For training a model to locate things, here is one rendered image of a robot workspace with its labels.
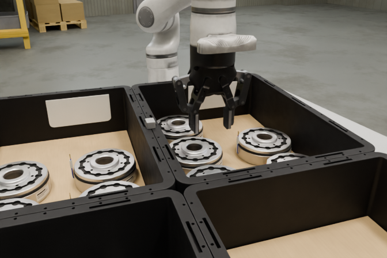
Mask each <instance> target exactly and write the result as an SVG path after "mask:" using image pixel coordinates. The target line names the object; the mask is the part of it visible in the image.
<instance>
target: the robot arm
mask: <svg viewBox="0 0 387 258"><path fill-rule="evenodd" d="M189 6H191V20H190V26H189V37H190V69H189V72H188V74H187V75H184V76H181V77H179V65H178V54H177V49H178V47H179V43H180V19H179V11H181V10H183V9H185V8H186V7H189ZM235 11H236V0H144V1H143V2H142V3H141V4H140V5H139V7H138V9H137V11H136V23H137V24H138V26H139V27H140V28H141V30H143V31H145V32H148V33H153V38H152V40H151V42H150V43H149V44H148V45H147V47H146V62H147V74H148V82H149V83H151V82H162V81H172V84H173V88H174V93H175V96H176V101H177V105H178V107H179V108H180V109H181V111H182V112H184V113H185V112H187V113H188V122H189V127H190V129H191V130H192V131H193V132H194V134H198V133H199V114H198V112H199V109H200V106H201V104H202V103H203V102H204V99H205V97H207V96H212V95H214V94H215V95H221V96H222V98H223V101H224V103H225V107H223V126H224V127H225V128H226V129H227V130H228V129H231V126H232V125H233V124H234V110H235V108H236V107H237V106H239V105H244V104H245V102H246V97H247V94H248V89H249V85H250V82H251V77H252V75H251V73H249V72H247V71H246V70H244V69H242V70H240V71H239V70H236V69H235V66H234V63H235V58H236V52H243V51H253V50H256V42H257V39H256V38H255V37H254V36H252V35H237V34H236V29H237V26H236V12H235ZM235 77H236V81H237V86H236V91H235V94H234V97H233V95H232V91H231V90H230V84H231V83H232V82H233V80H234V79H235ZM189 81H190V82H191V84H193V86H194V87H193V90H192V93H191V99H190V101H189V104H188V103H187V101H186V97H185V92H184V89H186V88H187V83H188V82H189Z"/></svg>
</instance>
